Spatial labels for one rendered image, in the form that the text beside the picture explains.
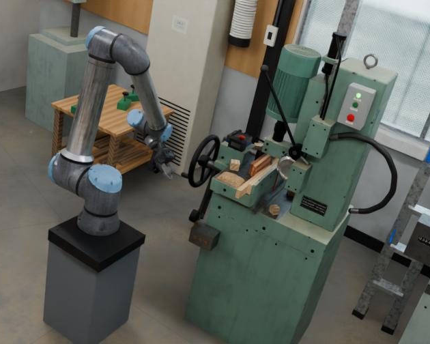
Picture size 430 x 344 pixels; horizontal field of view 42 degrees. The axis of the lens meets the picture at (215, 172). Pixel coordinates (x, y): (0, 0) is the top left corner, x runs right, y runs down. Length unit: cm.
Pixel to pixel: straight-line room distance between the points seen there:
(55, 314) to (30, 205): 110
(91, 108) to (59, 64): 203
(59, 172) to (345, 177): 124
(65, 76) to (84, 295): 220
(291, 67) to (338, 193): 58
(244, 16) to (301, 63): 153
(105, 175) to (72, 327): 79
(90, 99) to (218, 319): 129
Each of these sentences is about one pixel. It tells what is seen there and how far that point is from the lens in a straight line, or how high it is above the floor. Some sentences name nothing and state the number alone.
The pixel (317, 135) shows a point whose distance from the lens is 235.
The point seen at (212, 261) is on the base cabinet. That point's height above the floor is 43.
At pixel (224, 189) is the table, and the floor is 87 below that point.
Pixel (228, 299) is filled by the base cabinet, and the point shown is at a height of 26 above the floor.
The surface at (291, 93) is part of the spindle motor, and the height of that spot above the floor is 133.
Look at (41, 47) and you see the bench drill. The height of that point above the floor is 65.
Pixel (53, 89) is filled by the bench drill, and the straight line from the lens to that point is 458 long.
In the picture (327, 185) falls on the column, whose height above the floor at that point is 101.
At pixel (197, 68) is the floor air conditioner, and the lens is 401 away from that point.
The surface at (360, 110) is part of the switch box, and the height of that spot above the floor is 140.
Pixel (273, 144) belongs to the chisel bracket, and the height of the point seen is 106.
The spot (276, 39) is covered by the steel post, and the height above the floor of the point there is 119.
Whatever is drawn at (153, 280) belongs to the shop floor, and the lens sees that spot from 329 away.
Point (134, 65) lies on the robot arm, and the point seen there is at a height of 134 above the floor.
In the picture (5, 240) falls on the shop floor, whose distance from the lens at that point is 350.
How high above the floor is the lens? 211
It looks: 28 degrees down
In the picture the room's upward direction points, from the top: 13 degrees clockwise
